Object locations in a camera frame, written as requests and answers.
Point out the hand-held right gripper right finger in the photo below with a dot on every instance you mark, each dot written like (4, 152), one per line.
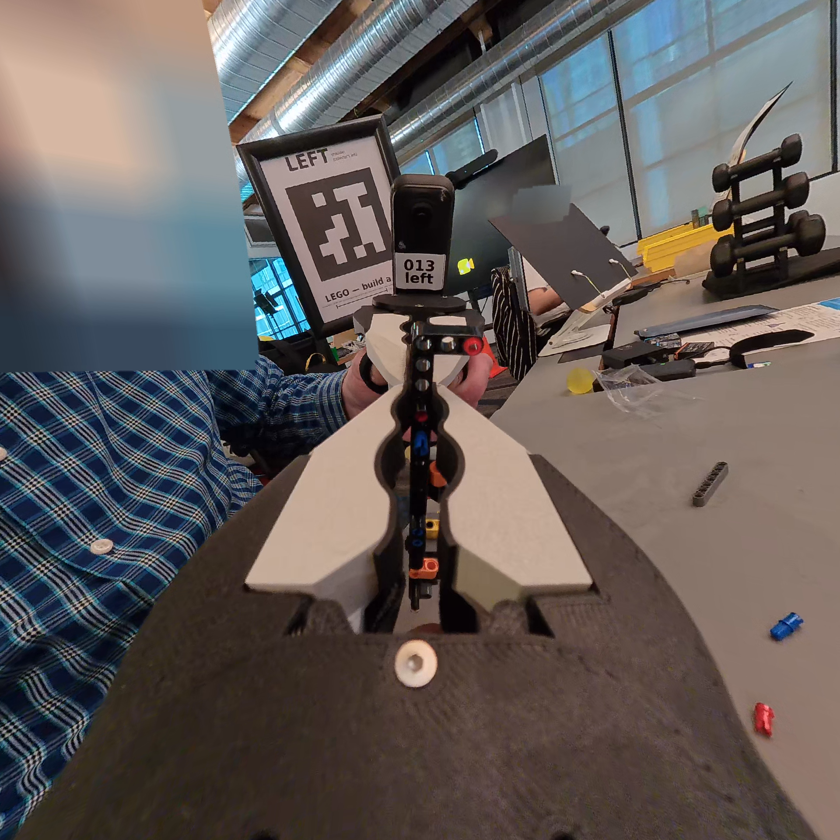
(518, 525)

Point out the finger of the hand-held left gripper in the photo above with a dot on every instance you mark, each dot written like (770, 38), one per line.
(449, 369)
(387, 351)

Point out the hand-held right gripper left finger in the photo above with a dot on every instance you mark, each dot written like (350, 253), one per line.
(315, 525)

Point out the black lego technic assembly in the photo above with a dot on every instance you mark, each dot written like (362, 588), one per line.
(415, 374)

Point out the person's left forearm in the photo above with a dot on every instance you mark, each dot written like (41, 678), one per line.
(282, 400)

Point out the dark grey lego beam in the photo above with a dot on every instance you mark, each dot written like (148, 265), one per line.
(710, 484)

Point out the blue lego pin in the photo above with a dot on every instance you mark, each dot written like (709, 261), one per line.
(785, 625)

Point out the red lego pin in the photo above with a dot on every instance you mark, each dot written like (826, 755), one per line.
(763, 718)

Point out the person's left hand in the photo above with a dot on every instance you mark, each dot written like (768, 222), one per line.
(354, 397)

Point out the black monitor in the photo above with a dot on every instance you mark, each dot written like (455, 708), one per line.
(512, 177)

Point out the white book stand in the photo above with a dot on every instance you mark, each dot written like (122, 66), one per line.
(571, 334)

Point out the framed marker sign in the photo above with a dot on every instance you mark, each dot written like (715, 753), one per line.
(295, 197)

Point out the yellow translucent ball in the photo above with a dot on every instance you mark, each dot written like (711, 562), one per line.
(581, 380)

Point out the small black box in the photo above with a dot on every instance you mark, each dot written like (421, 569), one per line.
(623, 358)

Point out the clear plastic bag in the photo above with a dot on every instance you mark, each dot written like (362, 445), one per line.
(630, 390)

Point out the blue battery pack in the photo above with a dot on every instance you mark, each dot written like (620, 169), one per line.
(663, 341)

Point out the black flat device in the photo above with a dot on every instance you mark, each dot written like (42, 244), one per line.
(669, 371)

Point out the person's plaid shirt torso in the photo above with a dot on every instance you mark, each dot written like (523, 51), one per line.
(98, 525)

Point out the yellow storage bin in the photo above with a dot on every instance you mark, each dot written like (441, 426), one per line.
(695, 246)
(649, 248)

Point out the black red battery pack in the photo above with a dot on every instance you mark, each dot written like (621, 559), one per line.
(697, 348)

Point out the brown paper bag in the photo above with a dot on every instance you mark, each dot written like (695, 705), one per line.
(692, 259)

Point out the dark blue flat pouch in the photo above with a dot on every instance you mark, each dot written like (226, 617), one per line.
(715, 319)

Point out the small green box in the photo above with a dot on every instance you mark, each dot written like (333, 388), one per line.
(701, 216)

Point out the rack of black dumbbells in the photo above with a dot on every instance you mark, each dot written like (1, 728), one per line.
(725, 213)

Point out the printed paper sheet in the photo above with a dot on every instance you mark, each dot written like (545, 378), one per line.
(800, 325)

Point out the curved white panel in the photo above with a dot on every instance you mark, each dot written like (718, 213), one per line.
(754, 124)

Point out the silver ventilation duct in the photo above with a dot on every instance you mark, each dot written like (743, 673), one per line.
(295, 39)

